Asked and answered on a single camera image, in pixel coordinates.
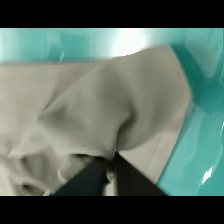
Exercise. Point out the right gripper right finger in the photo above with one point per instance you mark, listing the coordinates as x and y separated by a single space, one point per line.
133 181

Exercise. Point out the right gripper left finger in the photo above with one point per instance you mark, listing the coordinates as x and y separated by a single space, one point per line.
87 181

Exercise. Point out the beige shirt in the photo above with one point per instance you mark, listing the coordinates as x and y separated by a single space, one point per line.
100 106

